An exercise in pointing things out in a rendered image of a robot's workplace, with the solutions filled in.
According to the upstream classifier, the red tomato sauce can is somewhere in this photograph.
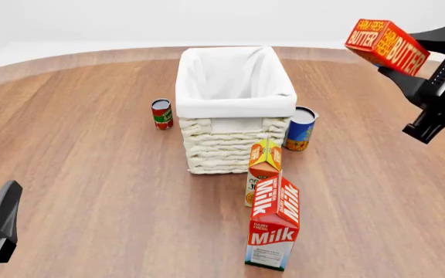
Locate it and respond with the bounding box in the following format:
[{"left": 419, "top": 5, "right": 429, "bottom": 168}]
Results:
[{"left": 151, "top": 97, "right": 175, "bottom": 131}]

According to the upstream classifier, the red and white milk carton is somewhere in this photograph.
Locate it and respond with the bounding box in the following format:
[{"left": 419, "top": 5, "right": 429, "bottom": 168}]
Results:
[{"left": 244, "top": 170, "right": 301, "bottom": 273}]

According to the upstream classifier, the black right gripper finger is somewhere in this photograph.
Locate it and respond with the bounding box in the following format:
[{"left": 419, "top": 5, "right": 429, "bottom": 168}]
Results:
[
  {"left": 376, "top": 66, "right": 443, "bottom": 110},
  {"left": 409, "top": 19, "right": 445, "bottom": 56}
]

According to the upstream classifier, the blue food can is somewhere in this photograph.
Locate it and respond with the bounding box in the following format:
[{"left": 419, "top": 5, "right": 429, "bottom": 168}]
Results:
[{"left": 283, "top": 105, "right": 320, "bottom": 152}]

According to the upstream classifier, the white woven basket with liner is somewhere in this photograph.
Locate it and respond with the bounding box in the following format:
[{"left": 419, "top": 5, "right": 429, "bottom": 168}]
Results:
[{"left": 175, "top": 45, "right": 298, "bottom": 175}]

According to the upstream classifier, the red butter box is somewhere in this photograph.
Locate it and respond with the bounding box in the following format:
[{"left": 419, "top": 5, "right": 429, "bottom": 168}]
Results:
[{"left": 344, "top": 19, "right": 431, "bottom": 78}]

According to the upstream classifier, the orange juice carton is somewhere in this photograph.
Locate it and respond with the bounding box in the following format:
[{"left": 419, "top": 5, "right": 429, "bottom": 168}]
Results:
[{"left": 244, "top": 137, "right": 284, "bottom": 209}]

